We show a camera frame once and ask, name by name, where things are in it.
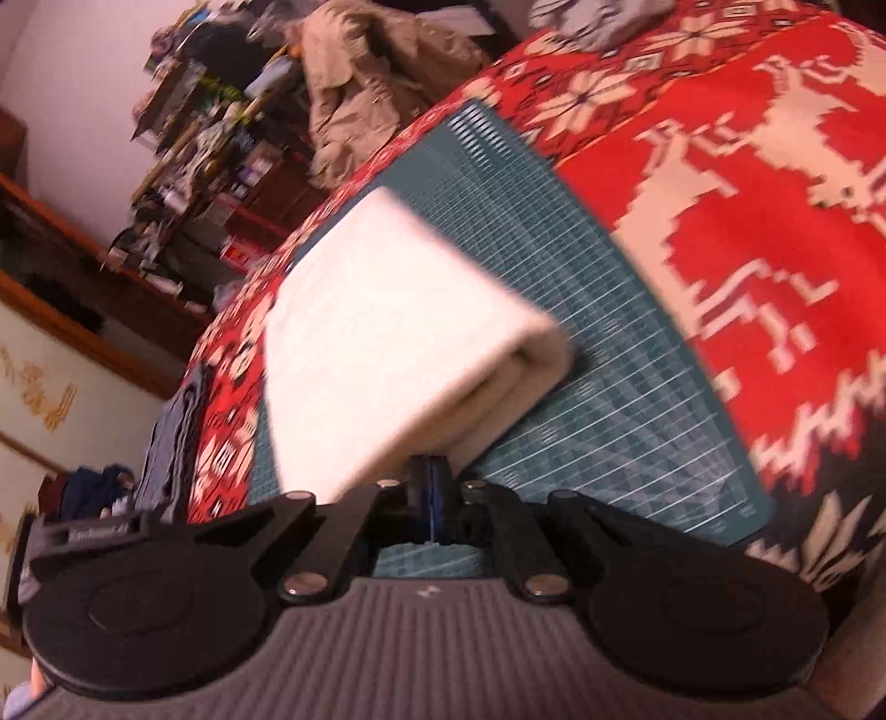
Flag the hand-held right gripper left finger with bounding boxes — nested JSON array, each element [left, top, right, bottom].
[[197, 457, 431, 602]]

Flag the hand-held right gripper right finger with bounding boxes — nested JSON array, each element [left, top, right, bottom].
[[432, 457, 658, 603]]

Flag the white knit vest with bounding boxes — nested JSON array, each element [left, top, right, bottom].
[[263, 186, 577, 506]]

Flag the dark blue cloth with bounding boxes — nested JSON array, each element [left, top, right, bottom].
[[59, 465, 137, 519]]

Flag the blue jeans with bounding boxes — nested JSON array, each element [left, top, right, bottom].
[[135, 360, 210, 522]]

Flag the green cutting mat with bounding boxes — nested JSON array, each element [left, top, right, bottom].
[[248, 97, 776, 577]]

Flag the cluttered shelf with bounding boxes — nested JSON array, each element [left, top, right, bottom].
[[104, 0, 316, 278]]

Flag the beige jacket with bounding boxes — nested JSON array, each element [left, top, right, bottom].
[[301, 0, 494, 191]]

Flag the red patterned blanket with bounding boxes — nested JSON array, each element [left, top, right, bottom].
[[181, 0, 886, 596]]

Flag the grey garment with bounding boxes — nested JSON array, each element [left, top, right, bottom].
[[529, 0, 678, 53]]

